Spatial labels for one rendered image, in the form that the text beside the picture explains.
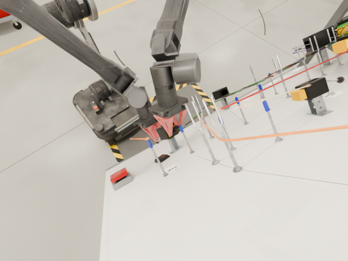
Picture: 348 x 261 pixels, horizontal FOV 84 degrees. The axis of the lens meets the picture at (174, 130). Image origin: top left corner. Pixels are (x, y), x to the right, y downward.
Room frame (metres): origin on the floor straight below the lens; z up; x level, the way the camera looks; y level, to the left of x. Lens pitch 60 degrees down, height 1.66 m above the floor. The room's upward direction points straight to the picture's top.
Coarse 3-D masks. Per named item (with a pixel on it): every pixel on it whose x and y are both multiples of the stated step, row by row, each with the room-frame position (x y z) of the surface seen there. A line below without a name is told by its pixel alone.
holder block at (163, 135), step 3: (162, 126) 0.34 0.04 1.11; (156, 129) 0.32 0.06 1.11; (159, 129) 0.31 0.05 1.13; (162, 129) 0.31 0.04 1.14; (162, 132) 0.30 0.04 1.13; (165, 132) 0.29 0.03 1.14; (159, 135) 0.31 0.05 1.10; (162, 135) 0.30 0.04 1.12; (165, 135) 0.29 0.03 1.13; (168, 135) 0.29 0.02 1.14; (174, 135) 0.29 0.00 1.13; (162, 138) 0.30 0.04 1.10; (165, 138) 0.29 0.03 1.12; (168, 138) 0.28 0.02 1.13
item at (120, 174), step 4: (124, 168) 0.19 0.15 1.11; (116, 172) 0.18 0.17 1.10; (120, 172) 0.17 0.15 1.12; (124, 172) 0.17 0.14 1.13; (112, 176) 0.16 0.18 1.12; (116, 176) 0.16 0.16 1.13; (120, 176) 0.16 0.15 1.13; (124, 176) 0.16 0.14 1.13; (112, 180) 0.15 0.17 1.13; (116, 180) 0.15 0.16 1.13
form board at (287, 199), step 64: (192, 128) 0.43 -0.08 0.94; (256, 128) 0.25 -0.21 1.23; (128, 192) 0.11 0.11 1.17; (192, 192) 0.08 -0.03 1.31; (256, 192) 0.06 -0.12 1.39; (320, 192) 0.05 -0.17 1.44; (128, 256) -0.02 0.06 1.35; (192, 256) -0.01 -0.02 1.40; (256, 256) -0.01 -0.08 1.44; (320, 256) -0.01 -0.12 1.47
